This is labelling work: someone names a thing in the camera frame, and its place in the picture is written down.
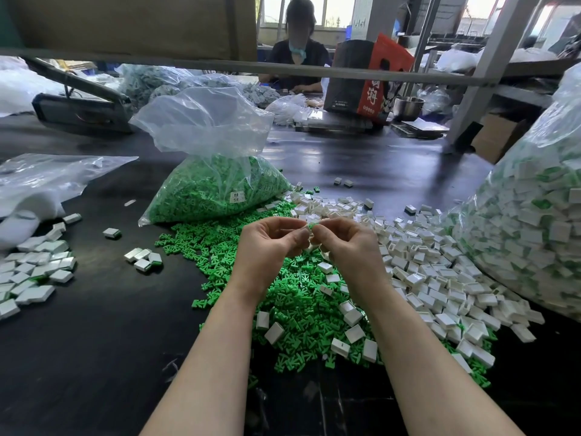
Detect person's left hand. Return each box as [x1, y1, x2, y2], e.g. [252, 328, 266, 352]
[227, 217, 312, 303]

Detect person's right hand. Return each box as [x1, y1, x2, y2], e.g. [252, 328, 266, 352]
[310, 217, 393, 305]

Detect pile of green parts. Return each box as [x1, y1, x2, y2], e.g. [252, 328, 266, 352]
[154, 199, 496, 389]

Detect pile of white plastic caps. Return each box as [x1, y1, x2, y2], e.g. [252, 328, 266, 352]
[256, 188, 546, 373]

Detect pile of assembled white pieces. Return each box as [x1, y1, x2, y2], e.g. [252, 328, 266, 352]
[0, 213, 83, 322]

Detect person's left forearm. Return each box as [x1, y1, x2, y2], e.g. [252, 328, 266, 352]
[140, 288, 264, 436]

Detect person's right forearm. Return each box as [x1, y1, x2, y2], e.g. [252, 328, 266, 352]
[361, 286, 526, 436]

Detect bag of green clips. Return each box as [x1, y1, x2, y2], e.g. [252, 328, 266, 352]
[129, 86, 294, 227]

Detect large bag of white caps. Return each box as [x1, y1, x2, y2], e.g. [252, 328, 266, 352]
[451, 61, 581, 322]

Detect clear bag of pale parts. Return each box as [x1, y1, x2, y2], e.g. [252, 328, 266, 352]
[116, 64, 281, 110]

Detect white paper sheets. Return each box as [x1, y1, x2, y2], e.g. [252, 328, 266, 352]
[392, 117, 450, 140]

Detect crumpled white plastic bag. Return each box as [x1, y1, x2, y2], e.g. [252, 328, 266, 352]
[266, 93, 316, 128]

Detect metal bowl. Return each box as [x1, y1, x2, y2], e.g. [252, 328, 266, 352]
[394, 97, 426, 122]

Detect black and red box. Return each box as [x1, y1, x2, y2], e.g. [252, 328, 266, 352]
[324, 33, 416, 124]

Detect cardboard box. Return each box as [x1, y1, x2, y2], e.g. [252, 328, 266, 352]
[472, 113, 532, 164]

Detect black table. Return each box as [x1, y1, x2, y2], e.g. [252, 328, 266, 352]
[0, 81, 581, 436]

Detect empty clear plastic bag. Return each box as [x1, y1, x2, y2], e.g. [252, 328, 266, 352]
[0, 154, 139, 253]

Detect white bags on shelf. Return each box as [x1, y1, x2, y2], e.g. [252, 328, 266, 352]
[436, 47, 559, 73]

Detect brown board panel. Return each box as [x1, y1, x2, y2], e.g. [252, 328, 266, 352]
[0, 0, 258, 60]

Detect white plastic sheet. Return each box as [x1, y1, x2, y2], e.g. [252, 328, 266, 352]
[0, 57, 63, 117]

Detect grey metal shelf frame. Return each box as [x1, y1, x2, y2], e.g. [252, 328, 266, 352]
[0, 0, 581, 149]

